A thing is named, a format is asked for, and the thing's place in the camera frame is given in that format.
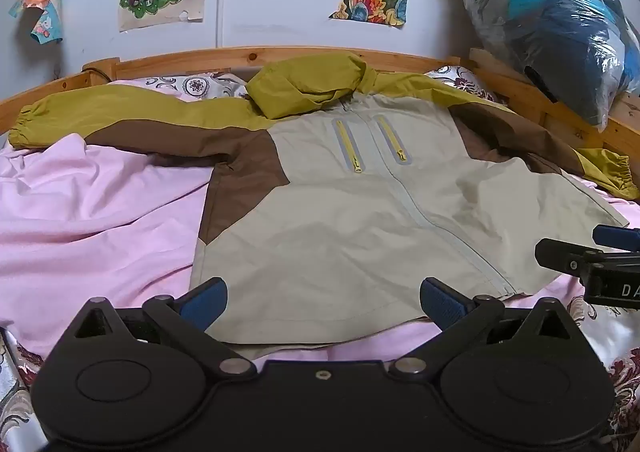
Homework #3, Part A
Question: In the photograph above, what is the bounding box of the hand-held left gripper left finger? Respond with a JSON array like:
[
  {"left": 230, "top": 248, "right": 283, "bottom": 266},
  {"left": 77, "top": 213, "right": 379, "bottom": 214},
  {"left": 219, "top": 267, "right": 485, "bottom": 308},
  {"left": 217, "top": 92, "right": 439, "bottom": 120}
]
[{"left": 74, "top": 277, "right": 258, "bottom": 380}]

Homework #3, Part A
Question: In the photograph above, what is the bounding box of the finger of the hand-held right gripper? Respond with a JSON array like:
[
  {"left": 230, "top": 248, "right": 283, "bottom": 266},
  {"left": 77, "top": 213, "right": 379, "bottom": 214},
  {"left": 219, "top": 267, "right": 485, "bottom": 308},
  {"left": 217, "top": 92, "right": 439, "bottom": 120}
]
[
  {"left": 592, "top": 225, "right": 640, "bottom": 251},
  {"left": 534, "top": 238, "right": 608, "bottom": 277}
]

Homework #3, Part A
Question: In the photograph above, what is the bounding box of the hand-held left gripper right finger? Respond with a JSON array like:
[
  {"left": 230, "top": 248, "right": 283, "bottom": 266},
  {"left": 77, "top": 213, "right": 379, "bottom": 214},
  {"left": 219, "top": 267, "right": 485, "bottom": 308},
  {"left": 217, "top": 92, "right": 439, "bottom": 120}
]
[{"left": 389, "top": 277, "right": 576, "bottom": 380}]

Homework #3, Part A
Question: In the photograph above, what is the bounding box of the beige brown olive hooded jacket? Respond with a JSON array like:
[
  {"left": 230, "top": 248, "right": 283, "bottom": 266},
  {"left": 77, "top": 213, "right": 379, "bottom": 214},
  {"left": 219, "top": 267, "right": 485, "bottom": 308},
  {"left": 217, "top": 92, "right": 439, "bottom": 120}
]
[{"left": 9, "top": 50, "right": 640, "bottom": 347}]

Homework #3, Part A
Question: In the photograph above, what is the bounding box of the clear plastic bag of clothes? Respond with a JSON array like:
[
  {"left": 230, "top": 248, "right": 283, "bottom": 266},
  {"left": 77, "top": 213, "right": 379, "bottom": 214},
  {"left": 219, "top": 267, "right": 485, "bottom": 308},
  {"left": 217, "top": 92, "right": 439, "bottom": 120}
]
[{"left": 456, "top": 0, "right": 640, "bottom": 133}]

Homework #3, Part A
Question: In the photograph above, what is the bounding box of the pink bed sheet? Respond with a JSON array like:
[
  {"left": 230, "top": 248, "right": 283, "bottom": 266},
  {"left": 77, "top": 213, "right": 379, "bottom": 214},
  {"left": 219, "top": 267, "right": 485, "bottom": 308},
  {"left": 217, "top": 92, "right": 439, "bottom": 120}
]
[{"left": 0, "top": 78, "right": 640, "bottom": 373}]

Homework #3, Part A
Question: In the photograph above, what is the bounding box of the floral patterned quilt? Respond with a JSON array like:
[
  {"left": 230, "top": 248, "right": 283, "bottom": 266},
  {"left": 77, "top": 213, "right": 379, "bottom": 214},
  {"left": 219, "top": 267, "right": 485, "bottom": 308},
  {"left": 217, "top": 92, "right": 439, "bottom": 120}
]
[{"left": 0, "top": 64, "right": 640, "bottom": 452}]

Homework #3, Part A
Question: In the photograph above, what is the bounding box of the wooden bed frame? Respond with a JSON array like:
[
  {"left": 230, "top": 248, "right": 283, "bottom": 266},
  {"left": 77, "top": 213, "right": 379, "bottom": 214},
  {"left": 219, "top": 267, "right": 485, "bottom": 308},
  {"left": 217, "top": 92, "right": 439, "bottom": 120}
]
[{"left": 0, "top": 46, "right": 640, "bottom": 173}]

